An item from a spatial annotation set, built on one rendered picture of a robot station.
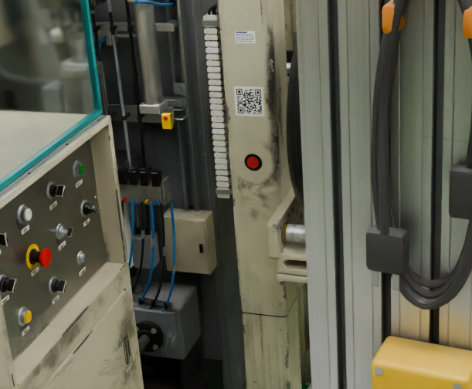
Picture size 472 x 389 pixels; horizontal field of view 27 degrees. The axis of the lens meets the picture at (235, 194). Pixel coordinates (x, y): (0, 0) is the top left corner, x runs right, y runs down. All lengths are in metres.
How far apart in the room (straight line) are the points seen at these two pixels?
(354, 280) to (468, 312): 0.11
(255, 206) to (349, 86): 1.65
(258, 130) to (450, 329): 1.54
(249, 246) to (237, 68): 0.48
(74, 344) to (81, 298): 0.13
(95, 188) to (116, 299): 0.27
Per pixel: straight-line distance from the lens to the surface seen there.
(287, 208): 2.43
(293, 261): 2.45
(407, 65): 0.81
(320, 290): 0.92
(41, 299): 2.08
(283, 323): 2.61
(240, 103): 2.37
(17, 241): 1.97
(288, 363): 2.68
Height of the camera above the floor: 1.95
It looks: 23 degrees down
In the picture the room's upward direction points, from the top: 4 degrees counter-clockwise
